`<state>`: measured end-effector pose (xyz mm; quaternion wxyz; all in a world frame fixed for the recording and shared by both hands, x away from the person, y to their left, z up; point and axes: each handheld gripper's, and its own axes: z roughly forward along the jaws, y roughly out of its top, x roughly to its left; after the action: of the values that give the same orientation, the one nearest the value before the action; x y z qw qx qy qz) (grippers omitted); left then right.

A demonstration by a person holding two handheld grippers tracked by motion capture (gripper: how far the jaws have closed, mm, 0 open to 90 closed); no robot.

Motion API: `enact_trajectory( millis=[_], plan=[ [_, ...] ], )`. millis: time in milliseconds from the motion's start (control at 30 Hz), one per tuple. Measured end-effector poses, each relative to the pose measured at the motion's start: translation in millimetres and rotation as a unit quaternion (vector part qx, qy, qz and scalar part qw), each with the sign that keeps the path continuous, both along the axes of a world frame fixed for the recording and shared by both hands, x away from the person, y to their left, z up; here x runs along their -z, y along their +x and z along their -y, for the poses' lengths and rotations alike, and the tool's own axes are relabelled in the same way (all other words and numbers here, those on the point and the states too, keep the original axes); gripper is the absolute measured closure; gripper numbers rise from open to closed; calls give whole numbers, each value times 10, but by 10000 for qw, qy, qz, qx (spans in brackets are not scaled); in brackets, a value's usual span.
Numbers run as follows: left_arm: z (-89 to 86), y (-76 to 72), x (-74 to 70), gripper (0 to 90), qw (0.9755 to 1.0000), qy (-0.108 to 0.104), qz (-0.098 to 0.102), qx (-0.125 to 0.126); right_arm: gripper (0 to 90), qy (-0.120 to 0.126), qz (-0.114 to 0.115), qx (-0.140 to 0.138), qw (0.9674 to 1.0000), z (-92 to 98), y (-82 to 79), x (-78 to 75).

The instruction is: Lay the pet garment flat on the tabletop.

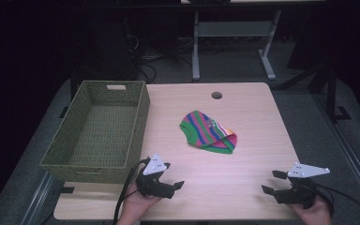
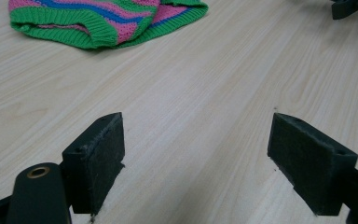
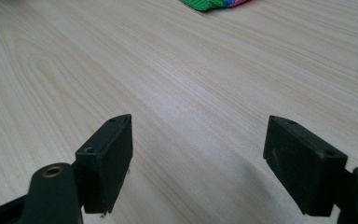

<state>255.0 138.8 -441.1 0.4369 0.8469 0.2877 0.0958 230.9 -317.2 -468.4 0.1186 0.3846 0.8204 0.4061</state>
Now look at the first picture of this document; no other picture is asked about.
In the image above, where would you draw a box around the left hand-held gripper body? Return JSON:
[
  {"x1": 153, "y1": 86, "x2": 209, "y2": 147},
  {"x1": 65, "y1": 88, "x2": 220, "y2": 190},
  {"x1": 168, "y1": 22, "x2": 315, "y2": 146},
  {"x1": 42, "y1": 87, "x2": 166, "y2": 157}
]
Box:
[{"x1": 135, "y1": 153, "x2": 176, "y2": 200}]

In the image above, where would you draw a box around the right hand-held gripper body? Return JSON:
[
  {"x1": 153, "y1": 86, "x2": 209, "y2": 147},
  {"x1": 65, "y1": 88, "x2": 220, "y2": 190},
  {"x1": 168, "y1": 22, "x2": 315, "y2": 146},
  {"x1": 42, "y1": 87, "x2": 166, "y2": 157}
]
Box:
[{"x1": 273, "y1": 161, "x2": 331, "y2": 210}]

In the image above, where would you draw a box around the striped knitted pet sweater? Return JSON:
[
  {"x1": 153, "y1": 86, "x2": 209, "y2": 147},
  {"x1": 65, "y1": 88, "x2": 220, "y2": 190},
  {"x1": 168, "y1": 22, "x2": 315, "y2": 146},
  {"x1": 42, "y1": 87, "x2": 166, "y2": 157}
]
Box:
[{"x1": 179, "y1": 110, "x2": 238, "y2": 155}]

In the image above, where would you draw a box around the person's right hand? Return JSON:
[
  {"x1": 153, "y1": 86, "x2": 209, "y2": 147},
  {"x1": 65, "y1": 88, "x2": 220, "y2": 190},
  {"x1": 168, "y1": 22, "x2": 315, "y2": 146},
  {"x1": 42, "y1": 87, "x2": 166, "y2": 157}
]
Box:
[{"x1": 289, "y1": 196, "x2": 334, "y2": 225}]

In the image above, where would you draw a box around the person's left hand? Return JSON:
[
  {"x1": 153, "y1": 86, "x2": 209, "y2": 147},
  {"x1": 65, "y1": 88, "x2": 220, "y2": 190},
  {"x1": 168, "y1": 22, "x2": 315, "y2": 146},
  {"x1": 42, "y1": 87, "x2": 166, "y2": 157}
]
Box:
[{"x1": 115, "y1": 182, "x2": 163, "y2": 225}]

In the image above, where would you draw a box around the green woven basket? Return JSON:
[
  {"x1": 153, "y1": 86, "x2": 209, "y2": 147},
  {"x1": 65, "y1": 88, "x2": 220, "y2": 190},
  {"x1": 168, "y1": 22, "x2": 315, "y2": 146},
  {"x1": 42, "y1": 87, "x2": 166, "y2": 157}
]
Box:
[{"x1": 39, "y1": 80, "x2": 151, "y2": 185}]

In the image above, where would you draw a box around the black metal stand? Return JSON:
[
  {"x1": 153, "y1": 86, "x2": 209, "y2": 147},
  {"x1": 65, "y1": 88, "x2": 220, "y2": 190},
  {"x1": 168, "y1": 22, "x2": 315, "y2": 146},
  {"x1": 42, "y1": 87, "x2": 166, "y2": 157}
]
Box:
[{"x1": 280, "y1": 59, "x2": 353, "y2": 124}]

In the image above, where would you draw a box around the dark cabinet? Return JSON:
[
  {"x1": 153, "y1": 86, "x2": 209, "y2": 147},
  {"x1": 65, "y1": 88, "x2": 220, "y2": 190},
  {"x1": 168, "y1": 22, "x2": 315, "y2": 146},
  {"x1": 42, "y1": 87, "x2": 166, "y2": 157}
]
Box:
[{"x1": 70, "y1": 12, "x2": 139, "y2": 83}]

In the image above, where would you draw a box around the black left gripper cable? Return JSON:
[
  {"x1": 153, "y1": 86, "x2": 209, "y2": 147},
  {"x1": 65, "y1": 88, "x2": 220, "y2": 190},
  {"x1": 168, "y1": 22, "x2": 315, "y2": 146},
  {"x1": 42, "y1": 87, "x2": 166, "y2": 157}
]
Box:
[{"x1": 112, "y1": 157, "x2": 152, "y2": 225}]

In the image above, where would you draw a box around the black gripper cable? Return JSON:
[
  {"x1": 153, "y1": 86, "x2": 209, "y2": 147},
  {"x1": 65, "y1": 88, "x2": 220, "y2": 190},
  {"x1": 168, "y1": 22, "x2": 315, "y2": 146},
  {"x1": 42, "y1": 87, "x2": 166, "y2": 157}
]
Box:
[
  {"x1": 312, "y1": 183, "x2": 337, "y2": 219},
  {"x1": 112, "y1": 157, "x2": 152, "y2": 225}
]

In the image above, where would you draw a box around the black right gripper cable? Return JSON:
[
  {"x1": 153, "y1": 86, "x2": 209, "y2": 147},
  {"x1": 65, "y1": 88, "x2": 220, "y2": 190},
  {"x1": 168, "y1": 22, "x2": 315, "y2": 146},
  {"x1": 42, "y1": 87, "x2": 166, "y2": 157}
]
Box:
[{"x1": 312, "y1": 183, "x2": 337, "y2": 219}]

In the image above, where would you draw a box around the black cable on floor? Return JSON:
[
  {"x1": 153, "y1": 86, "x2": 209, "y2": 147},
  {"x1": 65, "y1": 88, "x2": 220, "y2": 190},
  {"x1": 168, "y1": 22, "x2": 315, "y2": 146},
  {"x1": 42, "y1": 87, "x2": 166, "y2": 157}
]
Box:
[{"x1": 320, "y1": 184, "x2": 360, "y2": 222}]

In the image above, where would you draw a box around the aluminium floor rail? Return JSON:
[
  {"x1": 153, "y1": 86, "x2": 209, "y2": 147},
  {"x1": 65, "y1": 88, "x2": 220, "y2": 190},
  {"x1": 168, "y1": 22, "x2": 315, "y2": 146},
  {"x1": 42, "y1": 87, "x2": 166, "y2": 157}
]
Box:
[
  {"x1": 312, "y1": 93, "x2": 360, "y2": 218},
  {"x1": 21, "y1": 172, "x2": 56, "y2": 225}
]

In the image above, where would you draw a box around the tangle of floor cables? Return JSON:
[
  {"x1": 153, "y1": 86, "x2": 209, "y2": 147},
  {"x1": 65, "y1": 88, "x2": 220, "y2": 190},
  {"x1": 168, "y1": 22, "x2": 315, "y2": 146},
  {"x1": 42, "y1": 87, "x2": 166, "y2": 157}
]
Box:
[{"x1": 123, "y1": 33, "x2": 195, "y2": 84}]

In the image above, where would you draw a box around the grey metal desk frame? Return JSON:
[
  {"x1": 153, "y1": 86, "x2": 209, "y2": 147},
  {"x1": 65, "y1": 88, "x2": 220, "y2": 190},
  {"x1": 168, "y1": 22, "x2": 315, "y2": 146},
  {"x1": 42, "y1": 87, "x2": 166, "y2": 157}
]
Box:
[{"x1": 191, "y1": 8, "x2": 283, "y2": 82}]

